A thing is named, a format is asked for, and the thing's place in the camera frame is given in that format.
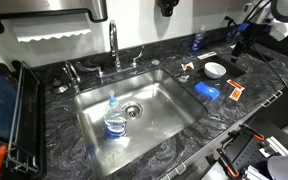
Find white ceramic bowl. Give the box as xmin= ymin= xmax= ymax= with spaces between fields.
xmin=203 ymin=61 xmax=228 ymax=80

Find steel paper towel dispenser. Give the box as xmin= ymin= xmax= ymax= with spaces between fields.
xmin=0 ymin=0 xmax=109 ymax=36

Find grey rounded cover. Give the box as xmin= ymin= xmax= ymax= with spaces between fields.
xmin=266 ymin=150 xmax=288 ymax=180

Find metal drawer handle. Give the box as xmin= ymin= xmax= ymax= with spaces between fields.
xmin=260 ymin=89 xmax=283 ymax=108
xmin=160 ymin=161 xmax=188 ymax=180

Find black wall soap dispenser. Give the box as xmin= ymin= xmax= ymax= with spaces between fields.
xmin=156 ymin=0 xmax=180 ymax=18

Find metal sink drain strainer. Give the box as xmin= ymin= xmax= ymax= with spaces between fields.
xmin=122 ymin=101 xmax=144 ymax=120

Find stainless steel sink basin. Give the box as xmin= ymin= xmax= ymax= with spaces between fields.
xmin=73 ymin=68 xmax=209 ymax=178

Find blue sponge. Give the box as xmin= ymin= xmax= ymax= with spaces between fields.
xmin=193 ymin=81 xmax=221 ymax=102

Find chrome lever handle with long blade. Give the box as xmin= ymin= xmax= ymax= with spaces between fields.
xmin=74 ymin=60 xmax=104 ymax=78

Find crumpled orange white wrapper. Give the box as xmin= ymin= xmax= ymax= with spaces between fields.
xmin=180 ymin=61 xmax=196 ymax=72

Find chrome lever handle with short blade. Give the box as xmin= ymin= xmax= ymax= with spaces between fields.
xmin=131 ymin=45 xmax=146 ymax=70

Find orange white flat packet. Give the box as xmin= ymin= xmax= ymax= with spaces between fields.
xmin=226 ymin=78 xmax=246 ymax=92
xmin=228 ymin=88 xmax=243 ymax=102

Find white paper towel sheet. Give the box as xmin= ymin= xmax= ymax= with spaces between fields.
xmin=13 ymin=23 xmax=93 ymax=44

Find black cable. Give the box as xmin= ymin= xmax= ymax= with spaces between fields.
xmin=242 ymin=0 xmax=288 ymax=105

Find black countertop mat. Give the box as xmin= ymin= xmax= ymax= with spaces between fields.
xmin=195 ymin=54 xmax=247 ymax=82

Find dark blue soap bottle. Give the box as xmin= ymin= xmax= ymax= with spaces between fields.
xmin=190 ymin=25 xmax=207 ymax=53

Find black clamp with orange tip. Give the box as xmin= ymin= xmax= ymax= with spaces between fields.
xmin=239 ymin=123 xmax=266 ymax=142
xmin=216 ymin=147 xmax=241 ymax=180

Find clear plastic water bottle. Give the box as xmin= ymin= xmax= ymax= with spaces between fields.
xmin=102 ymin=89 xmax=128 ymax=139

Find white aluminium rails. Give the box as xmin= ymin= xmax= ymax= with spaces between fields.
xmin=258 ymin=135 xmax=288 ymax=159

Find long white red packet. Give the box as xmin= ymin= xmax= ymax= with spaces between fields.
xmin=196 ymin=51 xmax=218 ymax=61

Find chrome round countertop cap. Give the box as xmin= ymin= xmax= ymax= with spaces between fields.
xmin=51 ymin=78 xmax=69 ymax=95

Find black wall plug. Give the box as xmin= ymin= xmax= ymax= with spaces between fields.
xmin=223 ymin=14 xmax=238 ymax=29

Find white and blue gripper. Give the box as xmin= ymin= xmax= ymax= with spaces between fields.
xmin=226 ymin=21 xmax=274 ymax=64

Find black wire dish rack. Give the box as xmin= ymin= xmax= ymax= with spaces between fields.
xmin=0 ymin=60 xmax=47 ymax=180

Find chrome gooseneck faucet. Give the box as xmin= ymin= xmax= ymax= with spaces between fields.
xmin=97 ymin=19 xmax=139 ymax=80

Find black perforated panel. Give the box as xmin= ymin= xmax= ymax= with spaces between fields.
xmin=223 ymin=132 xmax=268 ymax=174

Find small chrome side faucet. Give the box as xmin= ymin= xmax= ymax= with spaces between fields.
xmin=62 ymin=59 xmax=82 ymax=93

